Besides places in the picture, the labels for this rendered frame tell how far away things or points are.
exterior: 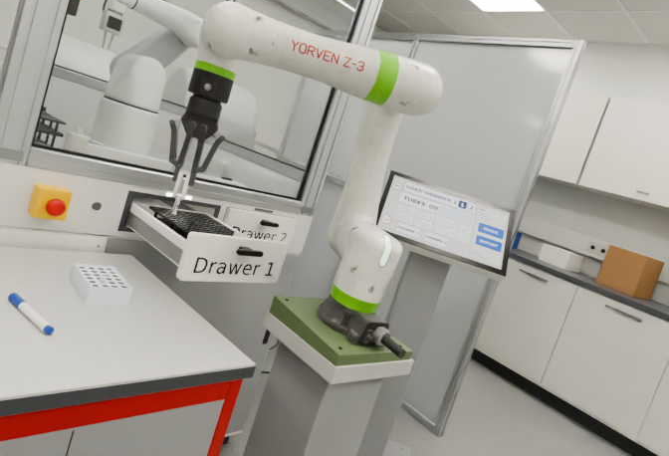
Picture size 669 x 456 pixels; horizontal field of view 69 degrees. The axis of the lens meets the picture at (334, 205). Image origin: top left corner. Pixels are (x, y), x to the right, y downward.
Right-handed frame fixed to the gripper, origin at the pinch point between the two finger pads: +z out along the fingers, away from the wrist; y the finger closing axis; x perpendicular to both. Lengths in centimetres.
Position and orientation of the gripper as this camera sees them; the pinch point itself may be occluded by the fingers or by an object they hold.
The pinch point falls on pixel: (182, 183)
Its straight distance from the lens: 119.5
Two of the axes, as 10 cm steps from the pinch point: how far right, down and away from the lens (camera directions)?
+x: -1.4, -1.5, 9.8
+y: 9.4, 2.9, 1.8
